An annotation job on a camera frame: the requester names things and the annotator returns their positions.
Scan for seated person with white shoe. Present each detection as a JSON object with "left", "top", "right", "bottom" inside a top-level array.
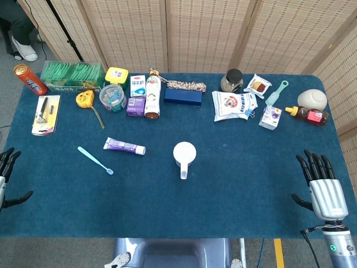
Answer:
[{"left": 0, "top": 0, "right": 39, "bottom": 63}]

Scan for orange drink can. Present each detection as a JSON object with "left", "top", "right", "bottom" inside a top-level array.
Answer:
[{"left": 13, "top": 64, "right": 49, "bottom": 96}]

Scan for beige bowl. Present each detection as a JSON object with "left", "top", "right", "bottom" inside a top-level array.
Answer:
[{"left": 297, "top": 89, "right": 328, "bottom": 110}]

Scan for light blue toothbrush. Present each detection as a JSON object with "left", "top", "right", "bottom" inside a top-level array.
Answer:
[{"left": 77, "top": 146, "right": 114, "bottom": 176}]

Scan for glass jar with black lid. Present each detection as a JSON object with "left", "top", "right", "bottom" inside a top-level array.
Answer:
[{"left": 220, "top": 68, "right": 244, "bottom": 94}]

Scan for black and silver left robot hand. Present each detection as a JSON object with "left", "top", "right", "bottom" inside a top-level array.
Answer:
[{"left": 0, "top": 147, "right": 34, "bottom": 213}]

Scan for white drink bottle red cap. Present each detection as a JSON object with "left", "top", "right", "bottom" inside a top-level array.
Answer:
[{"left": 144, "top": 71, "right": 162, "bottom": 120}]

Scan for white and blue milk carton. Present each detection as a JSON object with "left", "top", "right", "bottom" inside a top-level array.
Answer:
[{"left": 129, "top": 75, "right": 147, "bottom": 98}]

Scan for braided multicolour rope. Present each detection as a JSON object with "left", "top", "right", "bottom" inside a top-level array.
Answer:
[{"left": 147, "top": 66, "right": 208, "bottom": 93}]

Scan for clear round tub of clips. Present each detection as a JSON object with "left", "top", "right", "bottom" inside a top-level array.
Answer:
[{"left": 99, "top": 84, "right": 128, "bottom": 113}]

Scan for honey bottle with yellow cap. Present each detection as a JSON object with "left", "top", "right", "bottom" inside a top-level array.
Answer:
[{"left": 284, "top": 106, "right": 330, "bottom": 127}]

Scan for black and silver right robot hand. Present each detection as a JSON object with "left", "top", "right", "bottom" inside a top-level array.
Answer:
[{"left": 291, "top": 150, "right": 349, "bottom": 223}]

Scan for purple and white toothpaste tube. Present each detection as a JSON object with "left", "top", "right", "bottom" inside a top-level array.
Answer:
[{"left": 103, "top": 137, "right": 146, "bottom": 156}]

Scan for white and purple drink carton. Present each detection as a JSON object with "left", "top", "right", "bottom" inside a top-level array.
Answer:
[{"left": 258, "top": 105, "right": 283, "bottom": 131}]

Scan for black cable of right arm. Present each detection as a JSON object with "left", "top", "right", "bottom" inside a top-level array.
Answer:
[{"left": 300, "top": 224, "right": 321, "bottom": 268}]

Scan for white snack packet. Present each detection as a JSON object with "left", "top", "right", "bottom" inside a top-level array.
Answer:
[{"left": 243, "top": 74, "right": 273, "bottom": 99}]

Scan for grey-blue robot torso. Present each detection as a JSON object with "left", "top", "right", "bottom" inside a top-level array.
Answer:
[{"left": 104, "top": 237, "right": 243, "bottom": 268}]

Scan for green container with yellow lid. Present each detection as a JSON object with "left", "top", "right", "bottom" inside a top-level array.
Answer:
[{"left": 104, "top": 66, "right": 129, "bottom": 90}]

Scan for white bag with blue print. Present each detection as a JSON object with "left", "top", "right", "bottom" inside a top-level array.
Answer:
[{"left": 211, "top": 90, "right": 259, "bottom": 122}]

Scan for green tea bag box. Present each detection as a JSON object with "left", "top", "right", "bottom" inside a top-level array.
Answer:
[{"left": 40, "top": 60, "right": 106, "bottom": 93}]

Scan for navy blue rectangular box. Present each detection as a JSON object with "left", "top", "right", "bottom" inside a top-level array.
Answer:
[{"left": 163, "top": 88, "right": 203, "bottom": 107}]

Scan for yellow tape measure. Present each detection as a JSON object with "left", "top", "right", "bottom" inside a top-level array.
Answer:
[{"left": 75, "top": 89, "right": 106, "bottom": 130}]

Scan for blue table cloth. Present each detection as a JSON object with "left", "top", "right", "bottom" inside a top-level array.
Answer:
[{"left": 0, "top": 73, "right": 357, "bottom": 240}]

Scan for small purple box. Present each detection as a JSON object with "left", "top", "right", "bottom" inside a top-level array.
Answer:
[{"left": 126, "top": 97, "right": 146, "bottom": 117}]

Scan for razor in blister pack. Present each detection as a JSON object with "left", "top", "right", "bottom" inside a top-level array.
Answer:
[{"left": 31, "top": 95, "right": 61, "bottom": 137}]

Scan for pale green brush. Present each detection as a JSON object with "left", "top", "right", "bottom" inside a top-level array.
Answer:
[{"left": 265, "top": 80, "right": 290, "bottom": 107}]

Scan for blue floor cable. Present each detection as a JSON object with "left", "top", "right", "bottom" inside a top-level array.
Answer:
[{"left": 256, "top": 238, "right": 266, "bottom": 268}]

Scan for black tripod stand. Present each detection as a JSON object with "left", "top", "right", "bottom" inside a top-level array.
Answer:
[{"left": 46, "top": 0, "right": 84, "bottom": 62}]

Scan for white and pale blue cup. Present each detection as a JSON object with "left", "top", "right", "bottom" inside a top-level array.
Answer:
[{"left": 172, "top": 141, "right": 197, "bottom": 180}]

